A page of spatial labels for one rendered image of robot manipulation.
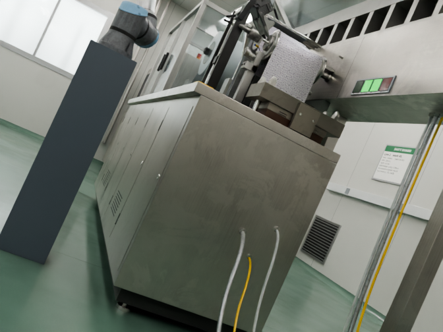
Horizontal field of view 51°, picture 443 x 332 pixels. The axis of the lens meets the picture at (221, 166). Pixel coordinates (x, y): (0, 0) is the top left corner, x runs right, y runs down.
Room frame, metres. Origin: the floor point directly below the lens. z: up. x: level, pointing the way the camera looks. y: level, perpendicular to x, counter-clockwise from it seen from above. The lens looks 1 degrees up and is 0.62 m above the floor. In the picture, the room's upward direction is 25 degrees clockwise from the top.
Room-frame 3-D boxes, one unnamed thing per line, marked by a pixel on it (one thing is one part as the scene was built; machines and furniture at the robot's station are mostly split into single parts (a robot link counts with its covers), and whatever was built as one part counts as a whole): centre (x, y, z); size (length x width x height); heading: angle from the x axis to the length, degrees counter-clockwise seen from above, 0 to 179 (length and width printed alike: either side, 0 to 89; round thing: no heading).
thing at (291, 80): (2.06, -0.11, 1.11); 0.23 x 0.01 x 0.18; 108
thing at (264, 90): (1.96, -0.19, 1.00); 0.40 x 0.16 x 0.06; 108
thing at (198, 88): (2.99, 0.28, 0.88); 2.52 x 0.66 x 0.04; 18
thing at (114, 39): (1.96, 0.61, 0.95); 0.15 x 0.15 x 0.10
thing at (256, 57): (2.10, 0.07, 1.05); 0.06 x 0.05 x 0.31; 108
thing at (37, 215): (1.96, 0.61, 0.45); 0.20 x 0.20 x 0.90; 16
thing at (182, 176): (2.99, 0.26, 0.43); 2.52 x 0.64 x 0.86; 18
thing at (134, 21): (1.97, 0.61, 1.07); 0.13 x 0.12 x 0.14; 165
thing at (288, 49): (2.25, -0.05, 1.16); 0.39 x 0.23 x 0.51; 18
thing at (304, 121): (1.88, -0.23, 0.97); 0.10 x 0.03 x 0.11; 108
